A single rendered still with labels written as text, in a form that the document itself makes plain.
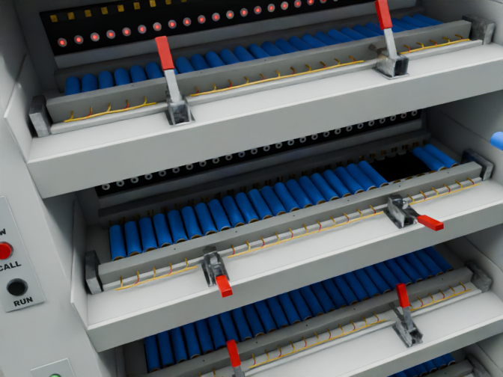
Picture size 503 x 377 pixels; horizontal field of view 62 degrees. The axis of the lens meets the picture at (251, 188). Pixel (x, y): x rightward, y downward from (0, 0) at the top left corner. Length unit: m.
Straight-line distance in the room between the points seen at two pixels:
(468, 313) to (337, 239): 0.29
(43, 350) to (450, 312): 0.59
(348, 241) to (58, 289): 0.35
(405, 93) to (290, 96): 0.14
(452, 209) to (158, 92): 0.43
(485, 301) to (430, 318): 0.10
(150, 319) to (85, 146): 0.22
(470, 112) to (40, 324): 0.66
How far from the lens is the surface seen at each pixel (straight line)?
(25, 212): 0.48
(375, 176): 0.66
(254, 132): 0.48
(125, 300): 0.54
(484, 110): 0.72
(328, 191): 0.62
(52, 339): 0.54
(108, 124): 0.50
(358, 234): 0.58
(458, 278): 0.79
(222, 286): 0.47
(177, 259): 0.55
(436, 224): 0.55
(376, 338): 0.71
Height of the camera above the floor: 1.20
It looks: 18 degrees down
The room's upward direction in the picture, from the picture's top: 10 degrees counter-clockwise
